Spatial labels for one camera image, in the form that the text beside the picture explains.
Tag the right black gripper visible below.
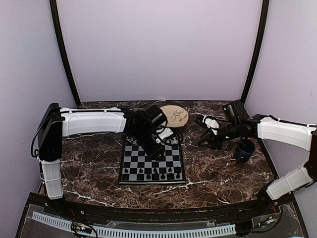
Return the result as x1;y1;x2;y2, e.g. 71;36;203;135
198;121;240;150

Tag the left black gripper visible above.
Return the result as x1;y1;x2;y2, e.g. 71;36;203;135
132;128;165;160

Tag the black white chess board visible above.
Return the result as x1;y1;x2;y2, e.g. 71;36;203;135
118;133;186;185

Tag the black king piece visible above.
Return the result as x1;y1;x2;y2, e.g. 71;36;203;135
152;174;159;180

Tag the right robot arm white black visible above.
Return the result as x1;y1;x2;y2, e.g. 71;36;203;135
195;100;317;215

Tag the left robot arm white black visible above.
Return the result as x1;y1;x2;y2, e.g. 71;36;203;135
30;103;167;216

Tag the row of white chess pieces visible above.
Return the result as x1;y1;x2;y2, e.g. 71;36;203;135
126;133;179;147

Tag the dark blue mug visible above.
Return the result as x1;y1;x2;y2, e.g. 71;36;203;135
234;139;255;163

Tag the beige bird painted plate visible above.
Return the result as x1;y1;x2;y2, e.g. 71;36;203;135
160;105;189;128

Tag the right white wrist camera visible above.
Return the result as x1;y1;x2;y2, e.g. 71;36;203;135
195;115;220;135

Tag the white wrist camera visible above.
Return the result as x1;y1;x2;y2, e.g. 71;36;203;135
195;115;220;135
156;127;173;143

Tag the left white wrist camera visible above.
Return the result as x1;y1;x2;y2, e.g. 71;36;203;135
156;127;173;143

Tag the white slotted cable duct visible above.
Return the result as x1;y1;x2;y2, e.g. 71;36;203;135
31;212;236;238

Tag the right black frame post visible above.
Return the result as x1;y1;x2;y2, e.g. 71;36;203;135
240;0;270;104

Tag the black frame post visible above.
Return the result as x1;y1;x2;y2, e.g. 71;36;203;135
49;0;81;107
240;0;270;104

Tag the left black frame post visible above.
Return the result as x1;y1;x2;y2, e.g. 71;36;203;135
49;0;81;107

